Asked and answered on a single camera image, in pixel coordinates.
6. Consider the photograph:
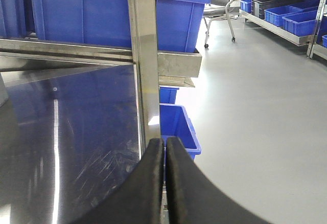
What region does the steel shelf rack right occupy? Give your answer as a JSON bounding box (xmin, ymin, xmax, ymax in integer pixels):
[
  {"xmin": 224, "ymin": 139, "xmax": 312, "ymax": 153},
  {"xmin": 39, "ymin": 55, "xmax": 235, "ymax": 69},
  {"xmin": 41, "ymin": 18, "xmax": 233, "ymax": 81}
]
[{"xmin": 240, "ymin": 0, "xmax": 326, "ymax": 58}]

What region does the stainless steel rack frame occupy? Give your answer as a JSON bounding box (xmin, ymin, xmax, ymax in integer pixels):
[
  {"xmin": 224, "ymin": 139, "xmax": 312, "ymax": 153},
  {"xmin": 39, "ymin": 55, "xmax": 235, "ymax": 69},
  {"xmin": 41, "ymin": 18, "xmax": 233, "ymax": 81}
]
[{"xmin": 1, "ymin": 0, "xmax": 202, "ymax": 154}]

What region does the small blue bin on shelf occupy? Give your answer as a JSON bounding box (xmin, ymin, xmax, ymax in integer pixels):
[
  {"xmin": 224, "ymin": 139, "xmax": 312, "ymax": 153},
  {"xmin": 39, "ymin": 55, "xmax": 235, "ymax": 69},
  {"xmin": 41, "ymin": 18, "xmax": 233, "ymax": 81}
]
[{"xmin": 265, "ymin": 5, "xmax": 304, "ymax": 27}]

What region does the black plastic bin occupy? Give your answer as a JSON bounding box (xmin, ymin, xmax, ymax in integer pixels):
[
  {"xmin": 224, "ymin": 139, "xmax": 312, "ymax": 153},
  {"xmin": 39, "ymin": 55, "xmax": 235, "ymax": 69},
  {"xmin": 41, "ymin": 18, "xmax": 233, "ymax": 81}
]
[{"xmin": 251, "ymin": 0, "xmax": 303, "ymax": 19}]

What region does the blue bin under table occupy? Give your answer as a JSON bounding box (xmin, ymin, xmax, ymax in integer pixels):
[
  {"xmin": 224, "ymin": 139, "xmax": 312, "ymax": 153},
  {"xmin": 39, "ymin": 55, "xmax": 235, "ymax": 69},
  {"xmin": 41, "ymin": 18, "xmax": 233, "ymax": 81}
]
[{"xmin": 160, "ymin": 103, "xmax": 202, "ymax": 160}]

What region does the large blue bin right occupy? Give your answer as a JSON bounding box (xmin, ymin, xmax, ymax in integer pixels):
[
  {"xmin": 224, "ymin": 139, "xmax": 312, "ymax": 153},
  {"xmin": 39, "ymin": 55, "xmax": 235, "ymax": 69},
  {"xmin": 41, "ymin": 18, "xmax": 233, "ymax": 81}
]
[{"xmin": 23, "ymin": 0, "xmax": 212, "ymax": 53}]

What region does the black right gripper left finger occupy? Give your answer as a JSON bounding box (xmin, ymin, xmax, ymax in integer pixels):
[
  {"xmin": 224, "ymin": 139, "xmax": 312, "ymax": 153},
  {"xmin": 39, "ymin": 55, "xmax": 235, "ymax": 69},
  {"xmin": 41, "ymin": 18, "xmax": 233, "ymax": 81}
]
[{"xmin": 74, "ymin": 138, "xmax": 165, "ymax": 223}]

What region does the small blue bin front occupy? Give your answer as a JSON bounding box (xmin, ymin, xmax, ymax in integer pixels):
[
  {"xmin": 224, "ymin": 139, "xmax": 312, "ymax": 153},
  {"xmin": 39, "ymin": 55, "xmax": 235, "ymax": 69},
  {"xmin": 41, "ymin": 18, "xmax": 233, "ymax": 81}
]
[{"xmin": 283, "ymin": 10, "xmax": 317, "ymax": 36}]

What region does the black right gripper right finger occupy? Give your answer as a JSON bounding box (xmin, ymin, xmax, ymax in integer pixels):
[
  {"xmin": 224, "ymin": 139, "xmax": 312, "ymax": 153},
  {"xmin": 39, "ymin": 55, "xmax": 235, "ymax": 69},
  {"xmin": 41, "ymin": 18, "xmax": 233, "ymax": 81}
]
[{"xmin": 166, "ymin": 137, "xmax": 267, "ymax": 223}]

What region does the gray hollow square base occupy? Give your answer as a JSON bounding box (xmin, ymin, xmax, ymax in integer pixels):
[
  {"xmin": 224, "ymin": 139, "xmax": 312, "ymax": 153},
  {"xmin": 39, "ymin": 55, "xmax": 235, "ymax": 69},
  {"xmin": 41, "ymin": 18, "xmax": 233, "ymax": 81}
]
[{"xmin": 0, "ymin": 75, "xmax": 9, "ymax": 106}]

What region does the gray office chair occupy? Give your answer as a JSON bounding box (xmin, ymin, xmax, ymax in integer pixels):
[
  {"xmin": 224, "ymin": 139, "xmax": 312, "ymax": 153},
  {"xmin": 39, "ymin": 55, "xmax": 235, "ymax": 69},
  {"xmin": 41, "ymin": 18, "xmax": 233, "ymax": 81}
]
[{"xmin": 202, "ymin": 0, "xmax": 236, "ymax": 49}]

